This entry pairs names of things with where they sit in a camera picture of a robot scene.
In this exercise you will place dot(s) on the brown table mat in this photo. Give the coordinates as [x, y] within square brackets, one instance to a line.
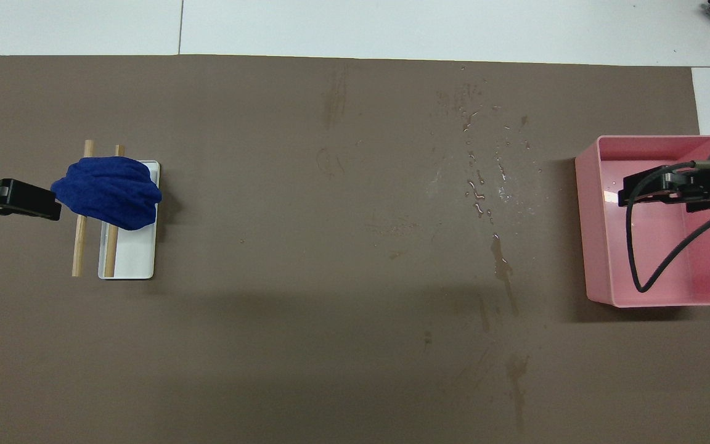
[330, 246]

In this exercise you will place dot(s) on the pink plastic bin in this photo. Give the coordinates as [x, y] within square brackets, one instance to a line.
[657, 253]

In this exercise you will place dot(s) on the spilled water droplets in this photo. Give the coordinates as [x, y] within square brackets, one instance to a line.
[477, 196]

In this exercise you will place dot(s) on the blue towel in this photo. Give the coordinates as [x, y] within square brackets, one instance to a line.
[108, 194]

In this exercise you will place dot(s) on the long wooden rod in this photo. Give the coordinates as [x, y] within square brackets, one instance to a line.
[78, 246]

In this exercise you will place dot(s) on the white rectangular tray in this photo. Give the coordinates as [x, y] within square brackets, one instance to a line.
[136, 253]

